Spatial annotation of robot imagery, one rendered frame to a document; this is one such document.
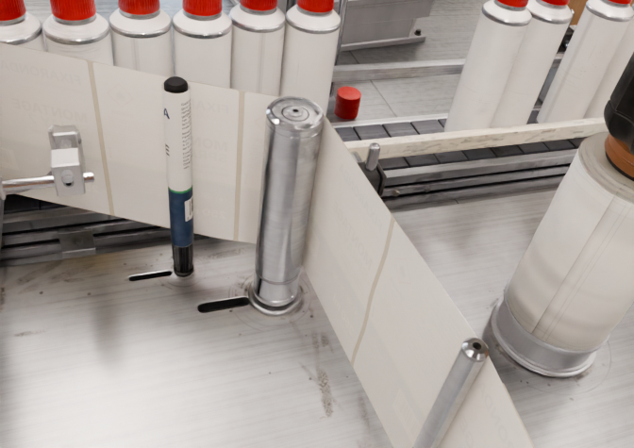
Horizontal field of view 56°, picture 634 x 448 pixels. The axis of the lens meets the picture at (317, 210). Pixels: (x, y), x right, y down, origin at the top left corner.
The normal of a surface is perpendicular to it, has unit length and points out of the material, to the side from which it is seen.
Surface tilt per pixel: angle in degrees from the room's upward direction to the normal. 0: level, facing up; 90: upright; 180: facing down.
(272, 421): 0
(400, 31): 90
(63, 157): 0
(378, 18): 90
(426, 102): 0
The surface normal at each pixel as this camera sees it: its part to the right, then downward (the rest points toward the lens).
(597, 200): -0.84, 0.33
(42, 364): 0.12, -0.73
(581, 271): -0.62, 0.44
